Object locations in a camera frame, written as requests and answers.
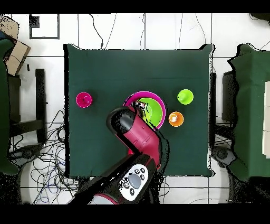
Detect grey rounded base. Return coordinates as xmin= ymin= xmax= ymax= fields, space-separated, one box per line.
xmin=211 ymin=145 xmax=237 ymax=167

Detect magenta plastic cup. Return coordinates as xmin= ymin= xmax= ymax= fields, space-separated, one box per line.
xmin=75 ymin=92 xmax=93 ymax=109

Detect brown cardboard box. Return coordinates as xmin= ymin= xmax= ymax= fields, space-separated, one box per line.
xmin=0 ymin=14 xmax=32 ymax=77

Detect black box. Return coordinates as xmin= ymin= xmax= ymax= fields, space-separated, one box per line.
xmin=221 ymin=70 xmax=238 ymax=123

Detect dark green tablecloth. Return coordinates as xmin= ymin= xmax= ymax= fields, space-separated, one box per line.
xmin=63 ymin=43 xmax=216 ymax=178

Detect light green plastic cup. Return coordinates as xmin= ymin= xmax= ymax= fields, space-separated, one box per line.
xmin=177 ymin=89 xmax=194 ymax=106

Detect black stand frame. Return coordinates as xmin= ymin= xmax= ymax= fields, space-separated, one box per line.
xmin=8 ymin=68 xmax=47 ymax=144

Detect green cloth covered table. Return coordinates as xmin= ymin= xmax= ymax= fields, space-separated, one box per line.
xmin=0 ymin=39 xmax=20 ymax=176
xmin=227 ymin=43 xmax=270 ymax=182

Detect black floor cable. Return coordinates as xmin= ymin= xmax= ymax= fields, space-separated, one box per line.
xmin=88 ymin=13 xmax=104 ymax=50

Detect large pink plastic bowl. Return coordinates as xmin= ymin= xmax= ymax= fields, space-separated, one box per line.
xmin=123 ymin=91 xmax=167 ymax=132

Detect orange plastic cup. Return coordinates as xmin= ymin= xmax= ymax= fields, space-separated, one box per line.
xmin=168 ymin=111 xmax=185 ymax=128

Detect white boxes stack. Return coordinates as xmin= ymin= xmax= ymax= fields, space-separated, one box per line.
xmin=262 ymin=81 xmax=270 ymax=159

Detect large green plastic bowl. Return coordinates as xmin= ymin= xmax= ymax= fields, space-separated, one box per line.
xmin=137 ymin=97 xmax=163 ymax=127

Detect grey base with black knob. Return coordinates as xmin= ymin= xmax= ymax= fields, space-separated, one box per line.
xmin=8 ymin=143 xmax=44 ymax=167

